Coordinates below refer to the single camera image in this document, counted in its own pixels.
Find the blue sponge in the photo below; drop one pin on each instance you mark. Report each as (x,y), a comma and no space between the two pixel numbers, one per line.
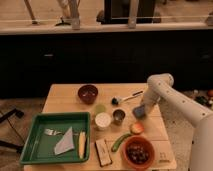
(139,112)

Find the red apple piece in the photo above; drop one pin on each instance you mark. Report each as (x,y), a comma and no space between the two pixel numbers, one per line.
(137,128)

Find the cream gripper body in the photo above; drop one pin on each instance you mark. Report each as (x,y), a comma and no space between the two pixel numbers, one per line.
(148,108)

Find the small metal cup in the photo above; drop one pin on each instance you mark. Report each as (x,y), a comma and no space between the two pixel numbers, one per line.
(118,116)

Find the dark low cabinet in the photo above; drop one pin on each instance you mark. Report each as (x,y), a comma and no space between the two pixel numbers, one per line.
(30,64)

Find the orange bowl with dark fruit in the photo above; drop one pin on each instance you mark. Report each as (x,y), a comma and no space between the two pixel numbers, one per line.
(138,153)

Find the light green lid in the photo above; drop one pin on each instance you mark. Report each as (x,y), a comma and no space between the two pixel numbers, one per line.
(99,108)

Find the green plastic tray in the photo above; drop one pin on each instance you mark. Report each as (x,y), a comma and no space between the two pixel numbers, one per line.
(39,147)

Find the black white dish brush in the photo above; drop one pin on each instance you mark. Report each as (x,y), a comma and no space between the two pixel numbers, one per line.
(118,100)

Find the green pepper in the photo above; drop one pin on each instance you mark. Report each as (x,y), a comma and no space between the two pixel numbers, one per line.
(118,142)

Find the white cup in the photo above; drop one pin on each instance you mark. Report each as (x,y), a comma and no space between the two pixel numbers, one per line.
(102,121)

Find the grey cloth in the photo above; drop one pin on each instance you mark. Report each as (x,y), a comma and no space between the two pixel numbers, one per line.
(66,143)

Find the yellow corn cob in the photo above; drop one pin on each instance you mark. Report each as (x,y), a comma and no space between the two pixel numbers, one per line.
(82,141)

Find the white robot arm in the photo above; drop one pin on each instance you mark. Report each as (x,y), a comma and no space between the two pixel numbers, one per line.
(200,117)

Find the dark red bowl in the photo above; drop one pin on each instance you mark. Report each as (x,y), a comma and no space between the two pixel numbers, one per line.
(88,93)

